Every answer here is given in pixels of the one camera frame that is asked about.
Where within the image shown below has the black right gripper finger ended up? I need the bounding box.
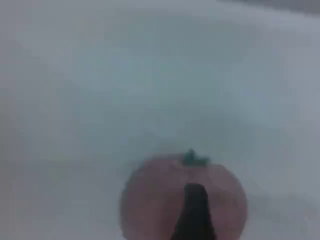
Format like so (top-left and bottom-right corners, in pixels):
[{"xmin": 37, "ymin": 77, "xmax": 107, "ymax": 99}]
[{"xmin": 169, "ymin": 183, "xmax": 217, "ymax": 240}]

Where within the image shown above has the pink toy peach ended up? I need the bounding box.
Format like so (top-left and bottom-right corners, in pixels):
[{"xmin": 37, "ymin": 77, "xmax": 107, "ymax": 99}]
[{"xmin": 119, "ymin": 148, "xmax": 248, "ymax": 240}]

